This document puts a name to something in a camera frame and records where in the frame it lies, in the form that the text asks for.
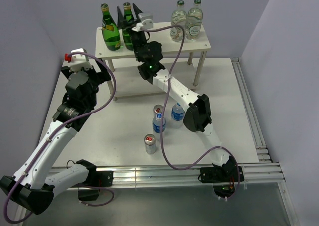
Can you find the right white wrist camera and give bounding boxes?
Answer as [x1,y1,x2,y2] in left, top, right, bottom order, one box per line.
[132,12,154,32]

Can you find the Pocari Sweat bottle front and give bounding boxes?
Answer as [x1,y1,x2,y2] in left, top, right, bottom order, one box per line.
[152,113,166,138]

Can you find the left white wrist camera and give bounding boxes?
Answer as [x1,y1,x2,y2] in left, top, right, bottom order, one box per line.
[64,48,92,72]

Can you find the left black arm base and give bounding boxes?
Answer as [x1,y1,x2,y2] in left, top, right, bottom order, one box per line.
[78,171,113,202]

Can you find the clear glass bottle right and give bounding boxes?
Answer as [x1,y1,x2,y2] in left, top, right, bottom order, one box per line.
[185,0,203,40]

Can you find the red bull can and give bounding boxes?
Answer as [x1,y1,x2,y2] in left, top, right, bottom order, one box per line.
[144,134,156,154]
[153,104,163,117]

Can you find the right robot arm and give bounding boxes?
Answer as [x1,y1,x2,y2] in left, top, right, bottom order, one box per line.
[117,5,212,132]

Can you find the white two-tier shelf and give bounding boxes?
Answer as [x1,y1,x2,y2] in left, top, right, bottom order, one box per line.
[96,21,212,102]

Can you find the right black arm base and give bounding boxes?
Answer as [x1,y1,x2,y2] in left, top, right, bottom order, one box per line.
[197,166,244,200]

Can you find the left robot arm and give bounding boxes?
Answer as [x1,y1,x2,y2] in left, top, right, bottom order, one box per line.
[0,56,115,215]

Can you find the clear glass bottle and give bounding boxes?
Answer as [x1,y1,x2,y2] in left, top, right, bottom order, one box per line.
[185,0,203,40]
[170,0,187,42]

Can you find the pocari sweat bottle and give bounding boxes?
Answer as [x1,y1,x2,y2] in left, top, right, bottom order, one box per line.
[152,113,166,138]
[171,103,185,128]

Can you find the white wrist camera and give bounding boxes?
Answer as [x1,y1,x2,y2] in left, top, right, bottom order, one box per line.
[64,48,92,72]
[132,12,154,32]

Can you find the clear glass bottle left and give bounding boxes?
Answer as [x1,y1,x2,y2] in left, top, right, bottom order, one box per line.
[170,0,187,42]

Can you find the Red Bull can front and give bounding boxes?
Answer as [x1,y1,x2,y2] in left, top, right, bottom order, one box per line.
[144,134,156,154]

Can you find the green Perrier bottle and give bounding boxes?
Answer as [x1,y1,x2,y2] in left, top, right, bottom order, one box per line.
[100,3,121,51]
[122,2,134,51]

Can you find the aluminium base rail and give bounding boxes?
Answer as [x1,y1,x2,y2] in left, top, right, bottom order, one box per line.
[22,162,286,190]

